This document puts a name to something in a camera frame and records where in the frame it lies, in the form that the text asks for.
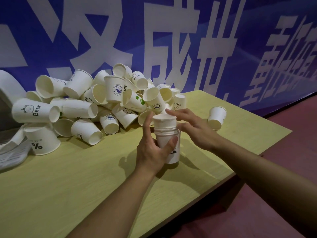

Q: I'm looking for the person's right hand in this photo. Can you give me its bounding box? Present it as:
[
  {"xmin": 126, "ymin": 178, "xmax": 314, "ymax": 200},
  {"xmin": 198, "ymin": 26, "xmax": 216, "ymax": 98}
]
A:
[{"xmin": 165, "ymin": 108, "xmax": 221, "ymax": 151}]

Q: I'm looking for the person's left hand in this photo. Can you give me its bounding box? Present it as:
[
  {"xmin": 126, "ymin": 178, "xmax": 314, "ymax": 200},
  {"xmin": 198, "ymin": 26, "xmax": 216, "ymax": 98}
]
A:
[{"xmin": 136, "ymin": 111, "xmax": 179, "ymax": 175}]

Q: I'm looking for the stack of nested white cups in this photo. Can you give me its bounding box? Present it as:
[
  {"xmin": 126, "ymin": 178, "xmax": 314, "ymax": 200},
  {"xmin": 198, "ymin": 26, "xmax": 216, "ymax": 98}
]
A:
[{"xmin": 152, "ymin": 114, "xmax": 181, "ymax": 164}]

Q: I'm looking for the person's left forearm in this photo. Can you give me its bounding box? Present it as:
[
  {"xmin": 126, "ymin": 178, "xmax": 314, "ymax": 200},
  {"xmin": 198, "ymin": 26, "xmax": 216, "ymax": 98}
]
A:
[{"xmin": 66, "ymin": 167, "xmax": 164, "ymax": 238}]

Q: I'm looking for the person's right forearm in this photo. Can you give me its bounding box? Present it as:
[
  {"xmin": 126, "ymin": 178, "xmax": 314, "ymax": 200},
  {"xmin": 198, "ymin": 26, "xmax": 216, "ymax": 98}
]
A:
[{"xmin": 212, "ymin": 135, "xmax": 317, "ymax": 234}]

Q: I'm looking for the plain white paper cup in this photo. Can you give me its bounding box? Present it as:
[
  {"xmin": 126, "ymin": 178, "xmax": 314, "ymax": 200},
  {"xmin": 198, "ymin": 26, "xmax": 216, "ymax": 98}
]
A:
[{"xmin": 207, "ymin": 106, "xmax": 227, "ymax": 131}]

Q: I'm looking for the blue banner with white characters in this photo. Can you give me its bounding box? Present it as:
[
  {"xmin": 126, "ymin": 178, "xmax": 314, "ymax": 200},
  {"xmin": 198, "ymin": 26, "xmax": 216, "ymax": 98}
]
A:
[{"xmin": 0, "ymin": 0, "xmax": 317, "ymax": 117}]

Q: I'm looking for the pile of white paper cups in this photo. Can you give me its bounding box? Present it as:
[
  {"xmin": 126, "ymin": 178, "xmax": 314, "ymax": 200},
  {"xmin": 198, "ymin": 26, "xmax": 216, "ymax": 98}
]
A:
[{"xmin": 11, "ymin": 63, "xmax": 187, "ymax": 156}]

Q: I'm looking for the clear plastic bag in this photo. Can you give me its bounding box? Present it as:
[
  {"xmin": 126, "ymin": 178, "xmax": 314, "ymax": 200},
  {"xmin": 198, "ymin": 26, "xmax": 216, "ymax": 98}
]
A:
[{"xmin": 0, "ymin": 123, "xmax": 34, "ymax": 172}]

